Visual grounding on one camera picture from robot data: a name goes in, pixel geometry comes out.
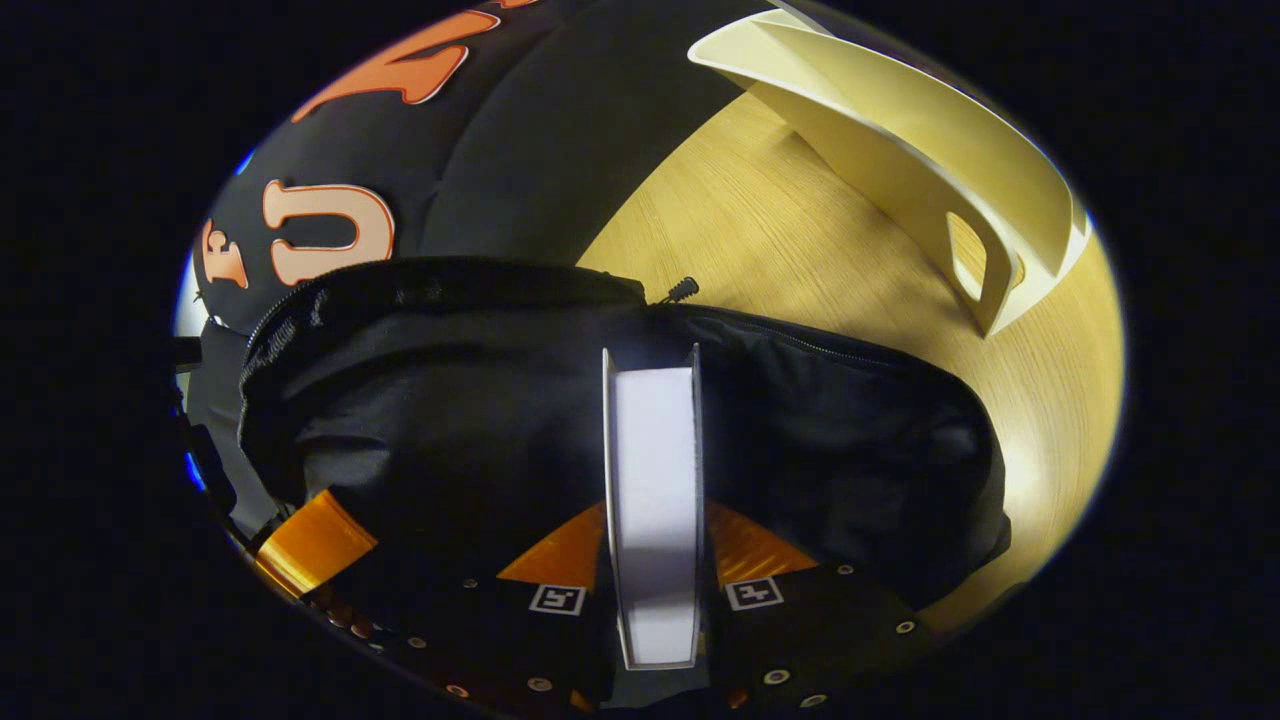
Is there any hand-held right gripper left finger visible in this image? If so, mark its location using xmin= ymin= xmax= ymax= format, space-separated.
xmin=385 ymin=503 xmax=623 ymax=716

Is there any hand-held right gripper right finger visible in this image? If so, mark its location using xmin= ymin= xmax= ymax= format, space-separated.
xmin=700 ymin=502 xmax=939 ymax=713

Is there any black schoolbag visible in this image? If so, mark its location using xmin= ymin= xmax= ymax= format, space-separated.
xmin=238 ymin=257 xmax=1013 ymax=613

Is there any white plastic bookshelf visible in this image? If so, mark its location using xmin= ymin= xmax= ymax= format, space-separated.
xmin=688 ymin=10 xmax=1091 ymax=339

